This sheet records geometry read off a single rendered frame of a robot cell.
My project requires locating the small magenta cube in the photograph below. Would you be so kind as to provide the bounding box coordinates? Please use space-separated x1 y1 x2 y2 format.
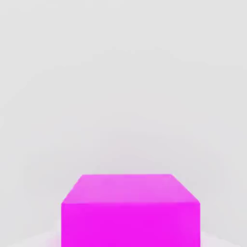
61 173 201 247

